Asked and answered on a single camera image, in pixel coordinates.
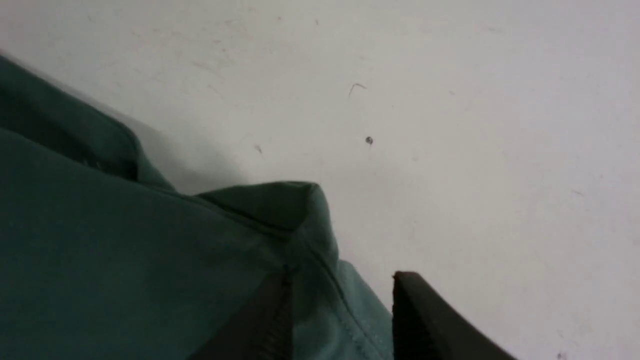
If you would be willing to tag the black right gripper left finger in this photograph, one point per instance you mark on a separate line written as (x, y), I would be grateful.
(261, 330)

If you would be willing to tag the green long-sleeved shirt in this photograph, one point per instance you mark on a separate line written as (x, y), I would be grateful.
(103, 259)

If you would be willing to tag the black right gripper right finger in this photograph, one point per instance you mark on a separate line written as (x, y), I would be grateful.
(426, 327)

